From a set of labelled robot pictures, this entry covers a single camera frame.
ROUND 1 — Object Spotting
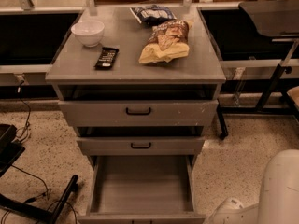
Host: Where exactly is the grey bottom drawer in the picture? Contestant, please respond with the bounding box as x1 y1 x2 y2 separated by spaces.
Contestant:
78 155 206 224

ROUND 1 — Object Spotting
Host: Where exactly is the grey drawer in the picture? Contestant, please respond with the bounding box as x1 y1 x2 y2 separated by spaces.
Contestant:
77 136 205 156
78 155 206 224
59 101 218 127

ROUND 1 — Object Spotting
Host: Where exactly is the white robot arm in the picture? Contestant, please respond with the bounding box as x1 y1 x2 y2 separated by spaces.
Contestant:
204 149 299 224

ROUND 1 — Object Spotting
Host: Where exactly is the grey top drawer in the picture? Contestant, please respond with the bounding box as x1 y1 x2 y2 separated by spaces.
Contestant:
59 101 218 127

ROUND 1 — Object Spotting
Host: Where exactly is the grey drawer cabinet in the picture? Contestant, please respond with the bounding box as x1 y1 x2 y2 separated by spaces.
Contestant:
45 5 227 173

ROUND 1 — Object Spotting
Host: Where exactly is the grey middle drawer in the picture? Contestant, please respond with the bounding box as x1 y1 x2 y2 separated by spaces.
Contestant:
77 136 205 156

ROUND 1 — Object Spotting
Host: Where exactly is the black candy bar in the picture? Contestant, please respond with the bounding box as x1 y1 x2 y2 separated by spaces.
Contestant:
94 47 119 70

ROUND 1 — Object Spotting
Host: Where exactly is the yellow brown chip bag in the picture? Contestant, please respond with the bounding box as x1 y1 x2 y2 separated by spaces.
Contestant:
138 20 193 64

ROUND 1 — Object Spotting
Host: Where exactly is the blue chip bag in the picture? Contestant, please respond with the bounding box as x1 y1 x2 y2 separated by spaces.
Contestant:
130 5 176 25

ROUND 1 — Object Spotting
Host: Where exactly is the white bowl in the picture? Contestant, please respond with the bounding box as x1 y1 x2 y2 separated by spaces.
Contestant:
71 21 105 47

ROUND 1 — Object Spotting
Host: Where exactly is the black stand base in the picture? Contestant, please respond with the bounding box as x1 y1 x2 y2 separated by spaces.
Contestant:
0 124 78 224

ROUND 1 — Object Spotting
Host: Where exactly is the black side table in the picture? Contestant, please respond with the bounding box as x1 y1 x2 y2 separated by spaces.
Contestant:
217 0 299 140

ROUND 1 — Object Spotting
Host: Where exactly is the black floor cable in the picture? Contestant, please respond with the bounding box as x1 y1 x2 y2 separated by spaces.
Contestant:
14 79 33 144

